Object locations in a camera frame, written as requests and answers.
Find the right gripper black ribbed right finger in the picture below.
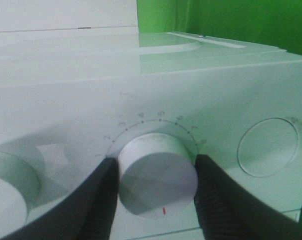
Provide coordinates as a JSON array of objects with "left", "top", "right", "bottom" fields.
[{"left": 194, "top": 154, "right": 302, "bottom": 240}]

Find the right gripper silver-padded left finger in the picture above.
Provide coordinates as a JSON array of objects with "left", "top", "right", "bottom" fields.
[{"left": 4, "top": 157, "right": 119, "bottom": 240}]

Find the white round door button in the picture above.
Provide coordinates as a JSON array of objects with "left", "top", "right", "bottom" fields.
[{"left": 237, "top": 118, "right": 299, "bottom": 178}]

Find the white round knob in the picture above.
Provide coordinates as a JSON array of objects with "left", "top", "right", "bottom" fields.
[
  {"left": 0, "top": 146, "right": 43, "bottom": 238},
  {"left": 118, "top": 133, "right": 198, "bottom": 219}
]

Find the white microwave oven body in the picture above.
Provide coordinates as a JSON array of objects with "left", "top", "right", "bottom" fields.
[{"left": 0, "top": 29, "right": 302, "bottom": 240}]

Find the green table mat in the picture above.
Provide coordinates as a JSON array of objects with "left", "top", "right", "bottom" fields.
[{"left": 137, "top": 0, "right": 302, "bottom": 216}]

